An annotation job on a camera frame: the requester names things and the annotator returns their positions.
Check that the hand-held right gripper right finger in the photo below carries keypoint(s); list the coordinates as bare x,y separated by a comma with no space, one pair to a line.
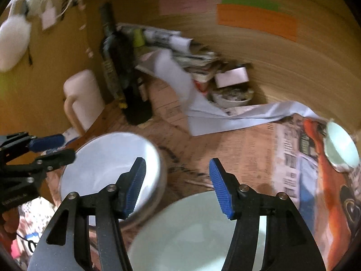
222,189

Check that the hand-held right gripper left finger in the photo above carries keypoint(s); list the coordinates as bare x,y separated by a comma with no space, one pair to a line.
135,186

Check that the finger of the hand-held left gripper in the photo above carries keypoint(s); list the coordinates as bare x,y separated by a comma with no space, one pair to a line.
48,143
59,158

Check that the mint green plate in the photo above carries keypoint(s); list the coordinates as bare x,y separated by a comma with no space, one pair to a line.
183,231

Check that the person's left hand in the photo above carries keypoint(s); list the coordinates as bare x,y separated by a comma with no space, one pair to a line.
10,221

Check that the cartoon printed packet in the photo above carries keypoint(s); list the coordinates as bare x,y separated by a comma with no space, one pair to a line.
70,135

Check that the floral patterned cloth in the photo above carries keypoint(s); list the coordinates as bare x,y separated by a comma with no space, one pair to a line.
42,217

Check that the white plastic jug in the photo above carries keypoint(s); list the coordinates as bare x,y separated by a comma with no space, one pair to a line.
84,96

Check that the white paper sheet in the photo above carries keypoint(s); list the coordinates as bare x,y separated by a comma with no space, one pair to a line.
214,121

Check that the cluttered white bowl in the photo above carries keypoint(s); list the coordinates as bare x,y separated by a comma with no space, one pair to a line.
231,98

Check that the dark wine bottle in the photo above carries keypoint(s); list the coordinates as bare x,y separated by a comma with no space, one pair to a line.
127,90

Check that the orange printed newspaper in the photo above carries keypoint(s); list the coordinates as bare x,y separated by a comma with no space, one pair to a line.
324,197

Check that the white plush object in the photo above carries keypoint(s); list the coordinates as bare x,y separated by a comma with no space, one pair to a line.
14,42

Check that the small white box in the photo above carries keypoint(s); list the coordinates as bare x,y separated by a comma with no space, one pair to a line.
232,76

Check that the white patterned bowl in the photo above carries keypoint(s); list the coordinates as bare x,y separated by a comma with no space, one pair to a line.
343,169

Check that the white paper tag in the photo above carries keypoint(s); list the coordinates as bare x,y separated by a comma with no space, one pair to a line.
49,18

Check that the mint green bowl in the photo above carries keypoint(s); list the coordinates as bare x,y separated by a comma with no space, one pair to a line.
341,144

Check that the stack of newspapers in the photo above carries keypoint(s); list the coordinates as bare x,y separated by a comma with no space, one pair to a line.
191,59

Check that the yellow green cup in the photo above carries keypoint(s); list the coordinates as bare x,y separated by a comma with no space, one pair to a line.
139,38

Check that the rolled white paper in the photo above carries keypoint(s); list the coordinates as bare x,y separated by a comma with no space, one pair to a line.
169,38

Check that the orange paper note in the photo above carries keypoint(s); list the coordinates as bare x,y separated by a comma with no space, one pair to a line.
256,21

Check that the green paper note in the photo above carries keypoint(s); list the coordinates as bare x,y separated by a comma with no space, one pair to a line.
251,3

